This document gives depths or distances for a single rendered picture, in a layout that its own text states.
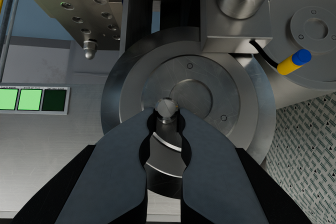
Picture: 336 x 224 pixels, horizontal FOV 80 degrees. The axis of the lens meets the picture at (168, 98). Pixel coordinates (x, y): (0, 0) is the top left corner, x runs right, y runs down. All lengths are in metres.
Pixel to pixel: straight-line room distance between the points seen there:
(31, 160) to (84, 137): 0.13
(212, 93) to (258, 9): 0.07
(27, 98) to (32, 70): 2.45
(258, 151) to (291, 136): 0.20
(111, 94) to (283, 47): 0.16
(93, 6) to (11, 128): 0.36
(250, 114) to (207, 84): 0.05
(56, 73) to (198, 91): 2.81
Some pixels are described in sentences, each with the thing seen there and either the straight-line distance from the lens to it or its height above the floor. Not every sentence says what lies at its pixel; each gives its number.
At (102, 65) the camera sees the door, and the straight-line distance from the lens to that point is 2.78.
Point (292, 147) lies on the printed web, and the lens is 0.37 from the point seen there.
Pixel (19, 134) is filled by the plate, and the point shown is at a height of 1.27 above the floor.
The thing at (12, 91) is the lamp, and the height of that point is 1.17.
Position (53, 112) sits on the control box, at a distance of 0.57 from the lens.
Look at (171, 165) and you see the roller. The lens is 0.16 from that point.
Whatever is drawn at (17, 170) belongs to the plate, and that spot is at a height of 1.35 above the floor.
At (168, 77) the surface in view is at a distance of 0.15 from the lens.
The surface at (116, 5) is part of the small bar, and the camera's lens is 0.40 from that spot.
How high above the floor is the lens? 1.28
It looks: 12 degrees down
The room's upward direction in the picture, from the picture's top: 179 degrees counter-clockwise
